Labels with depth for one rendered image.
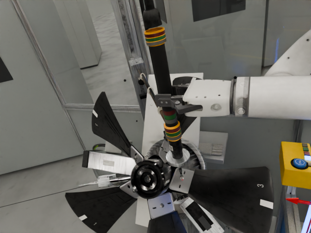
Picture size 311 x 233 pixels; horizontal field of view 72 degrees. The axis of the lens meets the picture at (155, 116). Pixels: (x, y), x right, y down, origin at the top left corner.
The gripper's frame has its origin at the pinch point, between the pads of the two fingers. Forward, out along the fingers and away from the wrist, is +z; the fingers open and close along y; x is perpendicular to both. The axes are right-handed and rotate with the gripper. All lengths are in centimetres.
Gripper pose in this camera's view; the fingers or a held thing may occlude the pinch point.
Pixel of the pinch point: (166, 95)
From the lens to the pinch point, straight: 53.1
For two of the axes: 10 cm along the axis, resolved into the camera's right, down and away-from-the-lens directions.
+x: -1.8, -8.3, -5.3
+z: -9.1, -0.5, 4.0
